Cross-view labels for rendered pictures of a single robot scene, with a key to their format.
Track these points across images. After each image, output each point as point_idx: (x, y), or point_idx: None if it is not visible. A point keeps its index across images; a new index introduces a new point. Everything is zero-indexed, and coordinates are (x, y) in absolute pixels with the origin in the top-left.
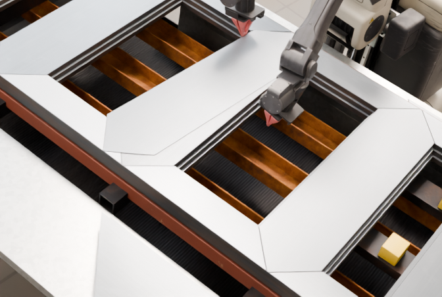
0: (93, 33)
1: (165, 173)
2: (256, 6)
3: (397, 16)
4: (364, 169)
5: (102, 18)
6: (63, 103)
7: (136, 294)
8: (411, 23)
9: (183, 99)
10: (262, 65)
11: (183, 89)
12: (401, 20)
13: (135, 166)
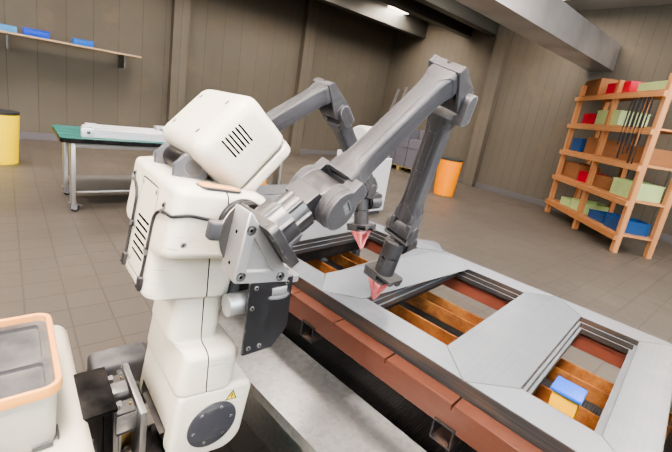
0: (512, 313)
1: (422, 246)
2: (372, 268)
3: (133, 358)
4: (305, 230)
5: (513, 324)
6: (499, 277)
7: (421, 241)
8: (127, 345)
9: (420, 268)
10: (360, 276)
11: (421, 272)
12: (136, 350)
13: (439, 250)
